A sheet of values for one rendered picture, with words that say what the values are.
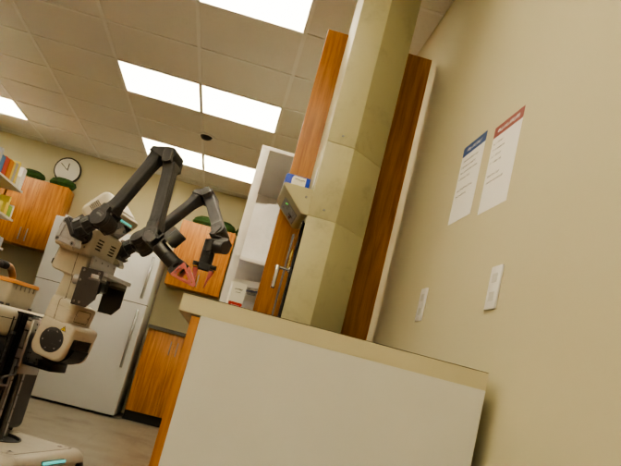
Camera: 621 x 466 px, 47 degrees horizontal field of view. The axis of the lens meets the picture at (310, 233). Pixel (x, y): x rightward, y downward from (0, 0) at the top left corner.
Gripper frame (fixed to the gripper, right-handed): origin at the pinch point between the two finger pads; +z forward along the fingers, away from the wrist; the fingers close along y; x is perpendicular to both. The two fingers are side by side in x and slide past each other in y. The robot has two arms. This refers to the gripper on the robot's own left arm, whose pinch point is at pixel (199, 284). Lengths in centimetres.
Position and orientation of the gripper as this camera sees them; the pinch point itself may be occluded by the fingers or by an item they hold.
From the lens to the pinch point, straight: 308.3
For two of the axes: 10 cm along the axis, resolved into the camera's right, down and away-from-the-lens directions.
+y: 9.6, 2.7, 0.8
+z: -2.5, 9.5, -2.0
